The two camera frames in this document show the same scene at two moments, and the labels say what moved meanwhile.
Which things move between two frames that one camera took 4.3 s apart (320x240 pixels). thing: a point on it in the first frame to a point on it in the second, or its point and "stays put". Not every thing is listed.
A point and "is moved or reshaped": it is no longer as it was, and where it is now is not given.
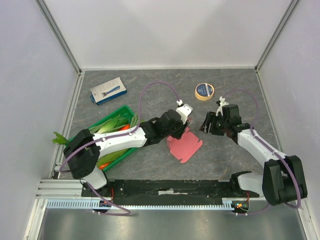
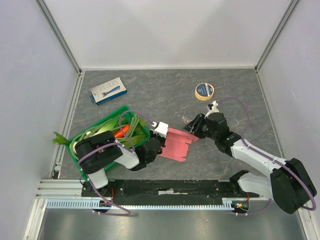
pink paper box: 186,147 is moved or reshaped
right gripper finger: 203,127 to 192,126
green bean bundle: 134,121 stays put
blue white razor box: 108,91 stays put
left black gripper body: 178,131 to 162,144
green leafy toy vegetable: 60,139 stays put
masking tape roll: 204,91 stays put
